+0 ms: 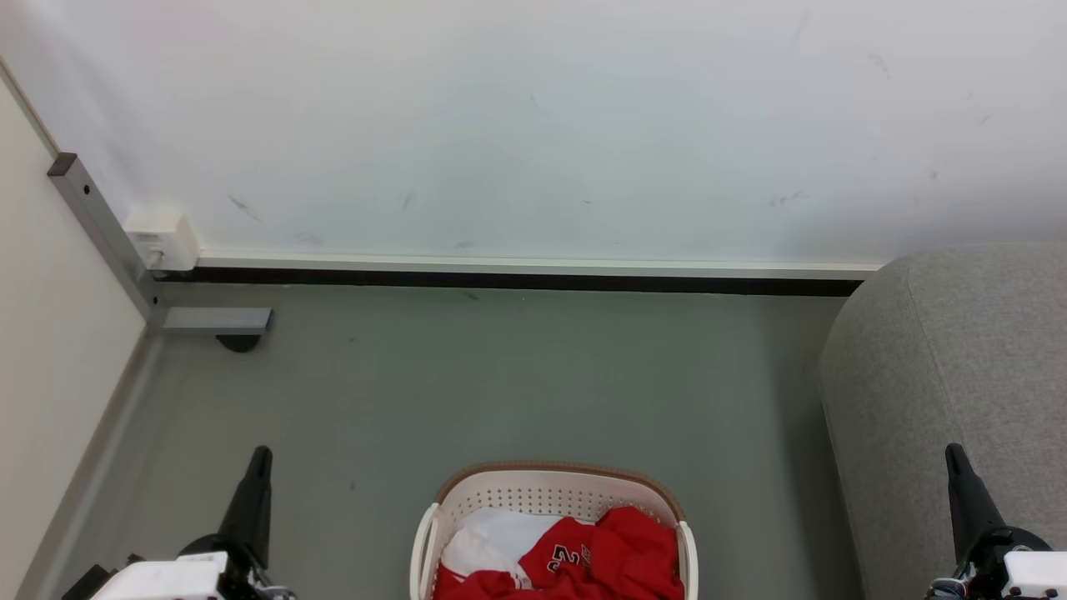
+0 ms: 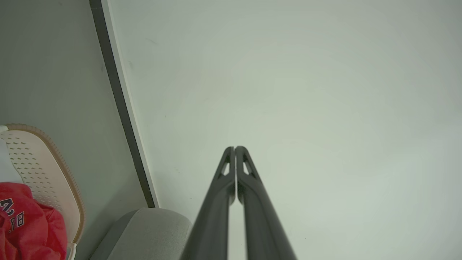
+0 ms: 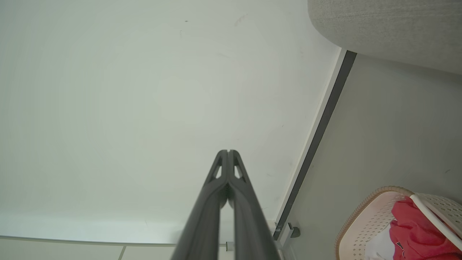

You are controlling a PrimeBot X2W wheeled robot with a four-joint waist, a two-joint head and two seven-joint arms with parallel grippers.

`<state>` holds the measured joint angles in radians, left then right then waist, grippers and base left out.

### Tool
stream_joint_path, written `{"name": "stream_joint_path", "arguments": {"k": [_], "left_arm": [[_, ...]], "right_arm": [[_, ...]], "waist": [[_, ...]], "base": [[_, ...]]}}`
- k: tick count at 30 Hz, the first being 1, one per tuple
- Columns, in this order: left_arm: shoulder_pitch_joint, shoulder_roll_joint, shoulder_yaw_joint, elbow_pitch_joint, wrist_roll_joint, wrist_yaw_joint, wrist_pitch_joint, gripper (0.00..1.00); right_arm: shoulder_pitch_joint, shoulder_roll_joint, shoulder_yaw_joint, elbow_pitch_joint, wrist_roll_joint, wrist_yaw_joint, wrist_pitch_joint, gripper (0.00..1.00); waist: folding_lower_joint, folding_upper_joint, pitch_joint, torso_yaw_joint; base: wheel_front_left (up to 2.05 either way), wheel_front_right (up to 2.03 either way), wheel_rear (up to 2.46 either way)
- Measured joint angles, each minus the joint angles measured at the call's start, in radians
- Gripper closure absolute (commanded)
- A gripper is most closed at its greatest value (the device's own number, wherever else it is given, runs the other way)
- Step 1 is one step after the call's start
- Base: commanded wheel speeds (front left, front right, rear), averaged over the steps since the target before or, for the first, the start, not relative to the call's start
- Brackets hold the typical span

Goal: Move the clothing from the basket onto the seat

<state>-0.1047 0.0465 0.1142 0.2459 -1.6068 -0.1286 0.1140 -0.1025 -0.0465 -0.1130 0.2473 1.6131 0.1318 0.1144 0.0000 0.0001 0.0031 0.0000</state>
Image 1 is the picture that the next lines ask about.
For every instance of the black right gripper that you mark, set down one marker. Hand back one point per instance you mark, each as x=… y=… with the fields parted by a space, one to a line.
x=988 y=558

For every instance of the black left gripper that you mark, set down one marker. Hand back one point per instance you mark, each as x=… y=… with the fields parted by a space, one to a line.
x=243 y=571

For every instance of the red jersey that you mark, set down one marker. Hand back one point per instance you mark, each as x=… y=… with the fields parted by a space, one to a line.
x=625 y=550

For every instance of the grey fabric sofa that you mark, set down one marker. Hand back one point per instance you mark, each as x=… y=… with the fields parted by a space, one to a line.
x=959 y=375

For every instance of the white garment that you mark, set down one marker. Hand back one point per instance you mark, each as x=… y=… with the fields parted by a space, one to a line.
x=492 y=537

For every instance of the white laundry basket brown rim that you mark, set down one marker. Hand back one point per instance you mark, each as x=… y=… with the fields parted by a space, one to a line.
x=533 y=492

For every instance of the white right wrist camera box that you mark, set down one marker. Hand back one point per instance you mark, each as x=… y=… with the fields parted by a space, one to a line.
x=1038 y=575

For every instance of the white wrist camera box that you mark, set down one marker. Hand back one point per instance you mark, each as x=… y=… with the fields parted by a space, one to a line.
x=1038 y=575
x=162 y=579

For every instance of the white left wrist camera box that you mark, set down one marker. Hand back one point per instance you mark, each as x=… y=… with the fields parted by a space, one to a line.
x=162 y=579

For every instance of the black frame foot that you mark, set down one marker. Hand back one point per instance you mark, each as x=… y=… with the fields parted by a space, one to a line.
x=239 y=342

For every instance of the white wall socket box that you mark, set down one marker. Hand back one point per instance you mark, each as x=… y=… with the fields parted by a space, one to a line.
x=162 y=235

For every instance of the grey aluminium frame post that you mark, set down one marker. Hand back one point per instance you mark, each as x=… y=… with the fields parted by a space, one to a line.
x=104 y=225

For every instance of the white and black skirting rail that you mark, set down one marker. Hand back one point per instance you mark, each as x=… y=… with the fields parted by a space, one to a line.
x=533 y=275

